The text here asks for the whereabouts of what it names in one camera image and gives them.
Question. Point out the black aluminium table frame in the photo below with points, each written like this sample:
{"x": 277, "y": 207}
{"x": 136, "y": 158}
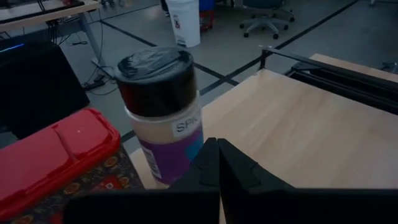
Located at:
{"x": 342, "y": 84}

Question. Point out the black-lid spice jar purple label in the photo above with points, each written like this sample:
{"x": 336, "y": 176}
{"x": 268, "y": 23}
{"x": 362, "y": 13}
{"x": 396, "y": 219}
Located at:
{"x": 158, "y": 93}

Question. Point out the grey office chair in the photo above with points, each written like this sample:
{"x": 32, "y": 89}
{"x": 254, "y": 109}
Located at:
{"x": 264, "y": 20}

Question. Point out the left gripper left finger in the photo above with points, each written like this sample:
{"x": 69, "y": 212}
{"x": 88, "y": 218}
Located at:
{"x": 174, "y": 205}

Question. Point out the red-lid spice container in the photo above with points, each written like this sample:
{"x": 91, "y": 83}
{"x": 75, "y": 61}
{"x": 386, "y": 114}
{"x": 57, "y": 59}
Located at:
{"x": 46, "y": 155}

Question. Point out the red and blue bin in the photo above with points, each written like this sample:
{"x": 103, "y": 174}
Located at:
{"x": 206, "y": 20}

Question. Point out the wooden top desk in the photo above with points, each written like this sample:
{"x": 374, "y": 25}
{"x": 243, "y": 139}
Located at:
{"x": 46, "y": 14}

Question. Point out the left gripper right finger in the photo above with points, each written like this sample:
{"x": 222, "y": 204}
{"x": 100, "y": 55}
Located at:
{"x": 280, "y": 205}

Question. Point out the dark power strip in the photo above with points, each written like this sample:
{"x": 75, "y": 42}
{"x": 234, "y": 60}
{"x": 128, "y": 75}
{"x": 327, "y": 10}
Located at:
{"x": 94, "y": 83}

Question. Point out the white bin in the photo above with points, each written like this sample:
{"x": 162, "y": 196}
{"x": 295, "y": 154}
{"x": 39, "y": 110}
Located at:
{"x": 186, "y": 21}

